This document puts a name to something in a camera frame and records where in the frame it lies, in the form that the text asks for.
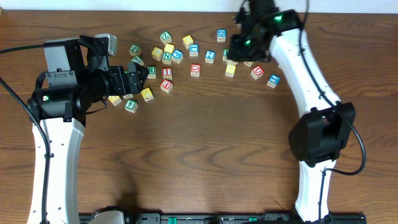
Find red I block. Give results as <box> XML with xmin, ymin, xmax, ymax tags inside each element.
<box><xmin>162</xmin><ymin>67</ymin><xmax>172</xmax><ymax>80</ymax></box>

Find blue 2 block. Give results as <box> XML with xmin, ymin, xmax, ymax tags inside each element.
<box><xmin>205</xmin><ymin>50</ymin><xmax>216</xmax><ymax>64</ymax></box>

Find red A block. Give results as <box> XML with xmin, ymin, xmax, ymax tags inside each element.
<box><xmin>244</xmin><ymin>61</ymin><xmax>254</xmax><ymax>67</ymax></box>

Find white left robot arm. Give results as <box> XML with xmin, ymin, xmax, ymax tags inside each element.
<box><xmin>27</xmin><ymin>34</ymin><xmax>149</xmax><ymax>223</ymax></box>

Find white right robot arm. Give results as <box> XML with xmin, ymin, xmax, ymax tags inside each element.
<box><xmin>227</xmin><ymin>1</ymin><xmax>356</xmax><ymax>223</ymax></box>

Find green R block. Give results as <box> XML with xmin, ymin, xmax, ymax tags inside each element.
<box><xmin>147</xmin><ymin>66</ymin><xmax>156</xmax><ymax>79</ymax></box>

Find green 7 block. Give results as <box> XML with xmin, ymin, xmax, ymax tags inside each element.
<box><xmin>131</xmin><ymin>55</ymin><xmax>144</xmax><ymax>66</ymax></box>

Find blue T block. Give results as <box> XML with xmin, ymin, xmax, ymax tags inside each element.
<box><xmin>123</xmin><ymin>94</ymin><xmax>134</xmax><ymax>99</ymax></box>

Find yellow G block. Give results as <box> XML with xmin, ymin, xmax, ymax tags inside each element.
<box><xmin>108</xmin><ymin>96</ymin><xmax>122</xmax><ymax>106</ymax></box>

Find green J block left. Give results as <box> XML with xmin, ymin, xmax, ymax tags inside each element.
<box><xmin>129</xmin><ymin>44</ymin><xmax>142</xmax><ymax>57</ymax></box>

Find yellow C block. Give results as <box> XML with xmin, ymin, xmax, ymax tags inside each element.
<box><xmin>151</xmin><ymin>47</ymin><xmax>164</xmax><ymax>61</ymax></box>

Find yellow K block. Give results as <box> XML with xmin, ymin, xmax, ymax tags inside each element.
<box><xmin>141</xmin><ymin>87</ymin><xmax>154</xmax><ymax>102</ymax></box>

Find red U block right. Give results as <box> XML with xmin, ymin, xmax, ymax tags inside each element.
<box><xmin>251</xmin><ymin>65</ymin><xmax>264</xmax><ymax>80</ymax></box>

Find red u block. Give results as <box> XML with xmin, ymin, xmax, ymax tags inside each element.
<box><xmin>251</xmin><ymin>65</ymin><xmax>264</xmax><ymax>80</ymax></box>
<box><xmin>190</xmin><ymin>63</ymin><xmax>201</xmax><ymax>77</ymax></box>

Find green 4 block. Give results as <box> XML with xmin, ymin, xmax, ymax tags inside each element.
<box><xmin>124</xmin><ymin>100</ymin><xmax>138</xmax><ymax>113</ymax></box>

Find red E block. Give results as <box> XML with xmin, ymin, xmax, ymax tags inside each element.
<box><xmin>160</xmin><ymin>79</ymin><xmax>173</xmax><ymax>93</ymax></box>

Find green N block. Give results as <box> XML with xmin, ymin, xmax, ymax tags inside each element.
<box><xmin>162</xmin><ymin>52</ymin><xmax>172</xmax><ymax>65</ymax></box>

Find green B block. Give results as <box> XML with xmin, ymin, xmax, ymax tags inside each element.
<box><xmin>223</xmin><ymin>49</ymin><xmax>229</xmax><ymax>61</ymax></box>

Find yellow S block centre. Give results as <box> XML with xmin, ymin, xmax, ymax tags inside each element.
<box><xmin>225</xmin><ymin>65</ymin><xmax>236</xmax><ymax>77</ymax></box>

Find yellow s block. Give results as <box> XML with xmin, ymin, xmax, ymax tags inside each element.
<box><xmin>225</xmin><ymin>65</ymin><xmax>236</xmax><ymax>77</ymax></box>
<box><xmin>164</xmin><ymin>44</ymin><xmax>175</xmax><ymax>54</ymax></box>

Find blue D block far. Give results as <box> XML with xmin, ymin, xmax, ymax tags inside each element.
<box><xmin>216</xmin><ymin>29</ymin><xmax>227</xmax><ymax>42</ymax></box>

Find blue P block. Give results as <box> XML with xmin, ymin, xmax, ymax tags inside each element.
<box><xmin>172</xmin><ymin>49</ymin><xmax>183</xmax><ymax>63</ymax></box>

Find blue I block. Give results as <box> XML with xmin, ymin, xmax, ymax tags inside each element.
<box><xmin>267</xmin><ymin>74</ymin><xmax>280</xmax><ymax>88</ymax></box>

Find green Z block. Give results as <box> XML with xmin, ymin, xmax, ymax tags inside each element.
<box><xmin>160</xmin><ymin>31</ymin><xmax>172</xmax><ymax>45</ymax></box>

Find red U block left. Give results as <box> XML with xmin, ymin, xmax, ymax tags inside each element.
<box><xmin>190</xmin><ymin>63</ymin><xmax>201</xmax><ymax>77</ymax></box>

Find yellow O block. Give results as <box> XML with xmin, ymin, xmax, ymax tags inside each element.
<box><xmin>183</xmin><ymin>35</ymin><xmax>194</xmax><ymax>49</ymax></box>

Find blue L block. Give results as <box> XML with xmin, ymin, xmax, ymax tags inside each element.
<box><xmin>189</xmin><ymin>44</ymin><xmax>199</xmax><ymax>57</ymax></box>

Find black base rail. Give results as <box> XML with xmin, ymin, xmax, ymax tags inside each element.
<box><xmin>127</xmin><ymin>212</ymin><xmax>367</xmax><ymax>224</ymax></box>

